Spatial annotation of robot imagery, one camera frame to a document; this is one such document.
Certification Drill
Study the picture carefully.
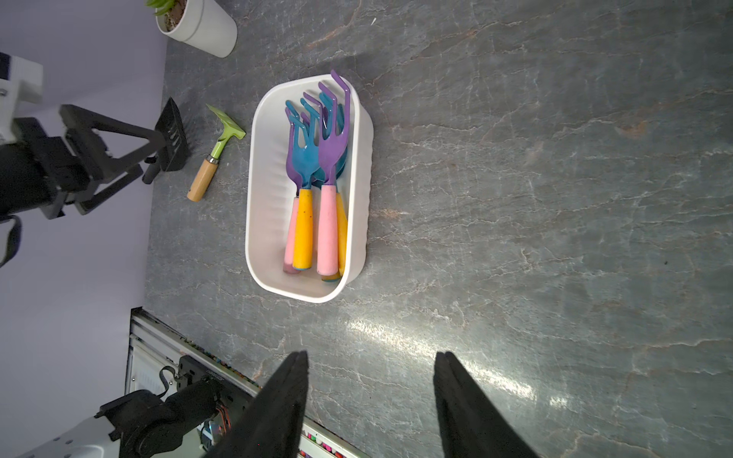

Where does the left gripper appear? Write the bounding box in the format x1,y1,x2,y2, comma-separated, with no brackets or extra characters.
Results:
1,104,166,219

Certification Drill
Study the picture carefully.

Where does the small white potted succulent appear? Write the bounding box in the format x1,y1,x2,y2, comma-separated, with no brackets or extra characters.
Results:
146,0,238,58

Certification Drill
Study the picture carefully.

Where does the small purple rake pink handle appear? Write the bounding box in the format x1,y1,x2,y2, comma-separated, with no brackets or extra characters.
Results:
317,70,351,277

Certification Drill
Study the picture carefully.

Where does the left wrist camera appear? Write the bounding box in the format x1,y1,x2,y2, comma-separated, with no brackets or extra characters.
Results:
0,53,44,145

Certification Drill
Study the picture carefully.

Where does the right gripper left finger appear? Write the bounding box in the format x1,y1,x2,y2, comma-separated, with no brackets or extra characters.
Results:
206,350,308,457

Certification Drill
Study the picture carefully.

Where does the green rake wooden handle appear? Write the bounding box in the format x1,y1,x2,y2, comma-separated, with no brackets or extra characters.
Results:
187,104,246,202

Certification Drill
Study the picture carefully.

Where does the teal rake yellow handle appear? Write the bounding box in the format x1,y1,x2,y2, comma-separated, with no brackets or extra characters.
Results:
286,101,320,271
319,92,347,282

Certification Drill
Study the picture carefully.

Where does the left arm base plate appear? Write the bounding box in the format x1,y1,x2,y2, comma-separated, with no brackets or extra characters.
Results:
177,355,254,452

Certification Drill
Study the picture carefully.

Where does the white plastic storage box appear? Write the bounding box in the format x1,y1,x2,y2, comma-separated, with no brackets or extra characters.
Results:
245,72,374,303

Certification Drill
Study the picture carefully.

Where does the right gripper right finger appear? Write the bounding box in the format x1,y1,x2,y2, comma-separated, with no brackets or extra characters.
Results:
433,351,538,457

